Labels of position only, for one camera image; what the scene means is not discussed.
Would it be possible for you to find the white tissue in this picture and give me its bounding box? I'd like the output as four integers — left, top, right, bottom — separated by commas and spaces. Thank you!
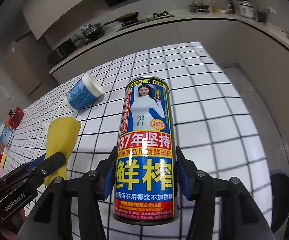
43, 122, 50, 149

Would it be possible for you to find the white blue tub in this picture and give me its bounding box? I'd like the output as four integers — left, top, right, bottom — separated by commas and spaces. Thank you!
0, 123, 14, 147

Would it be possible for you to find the utensil holder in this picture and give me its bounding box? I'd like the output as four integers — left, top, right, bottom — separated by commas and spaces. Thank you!
257, 3, 269, 23

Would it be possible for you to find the coconut juice can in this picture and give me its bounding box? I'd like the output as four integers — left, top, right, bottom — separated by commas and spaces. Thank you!
113, 76, 179, 226

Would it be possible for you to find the checkered tablecloth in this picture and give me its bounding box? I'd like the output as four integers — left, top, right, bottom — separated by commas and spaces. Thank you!
0, 42, 272, 239

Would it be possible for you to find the black microwave oven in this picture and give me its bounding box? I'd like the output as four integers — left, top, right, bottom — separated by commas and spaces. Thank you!
48, 38, 76, 66

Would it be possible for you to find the orange juice bottle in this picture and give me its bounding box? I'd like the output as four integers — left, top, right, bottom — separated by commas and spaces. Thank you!
211, 0, 218, 13

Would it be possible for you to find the gas stove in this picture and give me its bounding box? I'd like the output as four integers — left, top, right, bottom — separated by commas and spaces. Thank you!
117, 11, 175, 31

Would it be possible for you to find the person's left hand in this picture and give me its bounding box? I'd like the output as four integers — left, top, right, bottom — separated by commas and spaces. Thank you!
0, 209, 27, 240

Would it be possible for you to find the beige refrigerator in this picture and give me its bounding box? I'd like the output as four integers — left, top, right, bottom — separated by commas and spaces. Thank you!
4, 32, 59, 102

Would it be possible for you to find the frying pan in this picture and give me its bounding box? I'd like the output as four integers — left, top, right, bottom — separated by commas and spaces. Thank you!
103, 12, 139, 26

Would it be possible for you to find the black trash bin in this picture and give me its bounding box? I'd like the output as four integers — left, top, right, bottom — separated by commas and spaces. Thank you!
270, 169, 289, 233

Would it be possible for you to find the yellow sponge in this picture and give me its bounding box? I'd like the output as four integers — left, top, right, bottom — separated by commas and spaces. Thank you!
0, 153, 7, 169

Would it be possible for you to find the kettle on tray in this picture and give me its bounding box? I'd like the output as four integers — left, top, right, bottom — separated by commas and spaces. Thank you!
189, 0, 209, 12

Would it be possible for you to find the white rice cooker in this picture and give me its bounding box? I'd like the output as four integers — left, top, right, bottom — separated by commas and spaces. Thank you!
239, 0, 255, 19

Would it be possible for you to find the black pot with lid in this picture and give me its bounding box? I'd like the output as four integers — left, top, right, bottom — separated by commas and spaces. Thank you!
82, 23, 104, 40

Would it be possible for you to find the blue white paper cup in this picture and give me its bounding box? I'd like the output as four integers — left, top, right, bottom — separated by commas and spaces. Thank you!
64, 72, 104, 111

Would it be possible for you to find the green ceramic vase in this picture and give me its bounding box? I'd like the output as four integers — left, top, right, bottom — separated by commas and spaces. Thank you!
71, 33, 90, 48

